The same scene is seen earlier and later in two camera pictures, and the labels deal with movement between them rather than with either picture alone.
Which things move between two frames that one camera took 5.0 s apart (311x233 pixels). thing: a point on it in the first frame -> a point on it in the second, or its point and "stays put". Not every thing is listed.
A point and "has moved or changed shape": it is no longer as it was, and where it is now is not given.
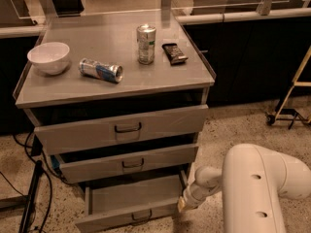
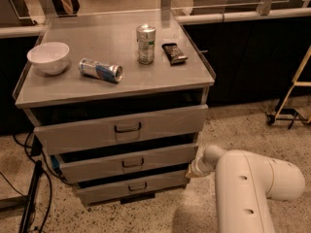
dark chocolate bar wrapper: [175, 55] stays put
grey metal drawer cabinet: [118, 99] stays put
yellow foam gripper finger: [181, 204] -> [190, 174]
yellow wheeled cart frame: [272, 118] stays put
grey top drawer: [120, 130] stays put
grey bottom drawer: [142, 205] has moved or changed shape
